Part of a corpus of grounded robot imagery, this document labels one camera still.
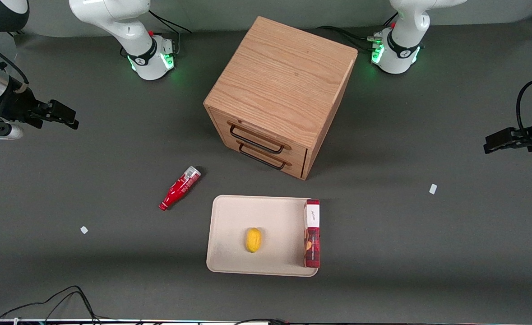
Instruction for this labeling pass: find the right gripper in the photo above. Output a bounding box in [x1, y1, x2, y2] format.
[0, 85, 80, 141]

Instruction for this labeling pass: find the red coke bottle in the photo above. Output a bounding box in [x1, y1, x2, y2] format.
[158, 165, 202, 212]

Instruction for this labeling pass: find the beige plastic tray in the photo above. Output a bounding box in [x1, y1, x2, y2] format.
[206, 195, 321, 278]

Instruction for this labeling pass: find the red snack box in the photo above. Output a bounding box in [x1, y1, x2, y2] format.
[304, 199, 321, 269]

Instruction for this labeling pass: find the wooden drawer cabinet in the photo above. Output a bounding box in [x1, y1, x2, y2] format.
[203, 16, 358, 181]

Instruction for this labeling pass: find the yellow lemon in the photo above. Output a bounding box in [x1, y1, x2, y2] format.
[245, 227, 263, 254]

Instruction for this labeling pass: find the black right base cable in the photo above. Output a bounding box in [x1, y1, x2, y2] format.
[120, 10, 193, 58]

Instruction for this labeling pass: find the black base cable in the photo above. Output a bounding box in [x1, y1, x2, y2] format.
[315, 13, 399, 51]
[120, 10, 193, 58]

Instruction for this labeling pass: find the black loose table cable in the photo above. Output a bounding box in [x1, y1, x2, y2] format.
[0, 280, 102, 325]

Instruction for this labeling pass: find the black left base cable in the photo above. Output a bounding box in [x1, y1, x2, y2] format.
[315, 13, 399, 51]

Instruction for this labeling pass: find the black wire drawer handle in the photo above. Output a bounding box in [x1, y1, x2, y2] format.
[229, 124, 286, 155]
[238, 143, 289, 171]

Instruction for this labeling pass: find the black table edge cable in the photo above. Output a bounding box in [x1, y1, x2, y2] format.
[233, 318, 290, 325]

